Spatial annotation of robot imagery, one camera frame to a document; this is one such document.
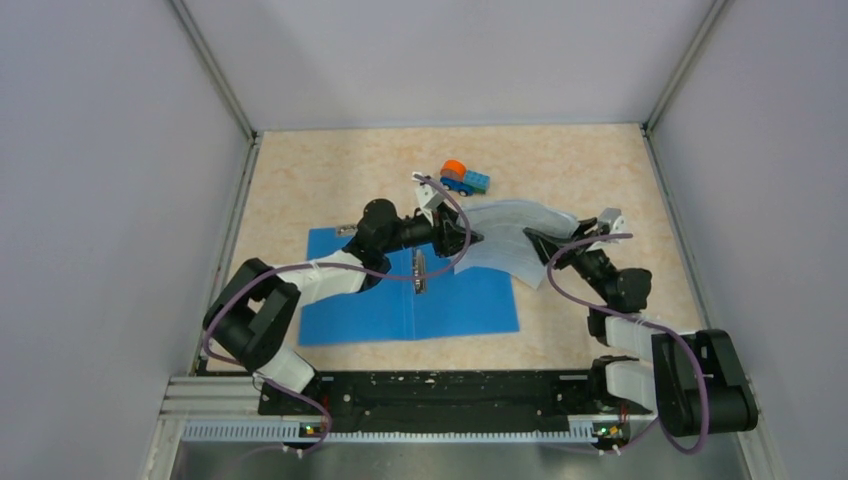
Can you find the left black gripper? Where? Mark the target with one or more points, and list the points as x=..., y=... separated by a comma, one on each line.
x=449, y=233

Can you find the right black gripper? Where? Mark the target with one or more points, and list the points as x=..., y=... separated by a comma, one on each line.
x=548, y=245

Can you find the printed paper sheet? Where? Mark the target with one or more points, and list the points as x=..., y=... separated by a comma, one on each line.
x=505, y=247

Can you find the blue file folder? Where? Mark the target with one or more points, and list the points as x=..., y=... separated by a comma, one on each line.
x=477, y=301

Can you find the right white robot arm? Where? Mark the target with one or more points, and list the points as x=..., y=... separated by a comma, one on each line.
x=693, y=382

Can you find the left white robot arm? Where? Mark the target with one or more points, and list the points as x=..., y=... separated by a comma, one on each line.
x=252, y=314

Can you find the metal folder clip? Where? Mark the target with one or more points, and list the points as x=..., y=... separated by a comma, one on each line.
x=419, y=270

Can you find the toy truck orange blue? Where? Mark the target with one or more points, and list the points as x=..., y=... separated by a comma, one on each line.
x=455, y=176

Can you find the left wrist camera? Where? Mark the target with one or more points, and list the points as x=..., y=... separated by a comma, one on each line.
x=428, y=196

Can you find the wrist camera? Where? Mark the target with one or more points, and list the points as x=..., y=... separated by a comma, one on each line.
x=611, y=227
x=428, y=196

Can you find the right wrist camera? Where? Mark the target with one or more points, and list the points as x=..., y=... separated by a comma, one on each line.
x=611, y=227

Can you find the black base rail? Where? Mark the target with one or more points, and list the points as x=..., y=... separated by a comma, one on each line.
x=456, y=401

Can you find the grey cable duct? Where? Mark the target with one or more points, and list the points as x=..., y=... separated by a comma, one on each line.
x=295, y=432

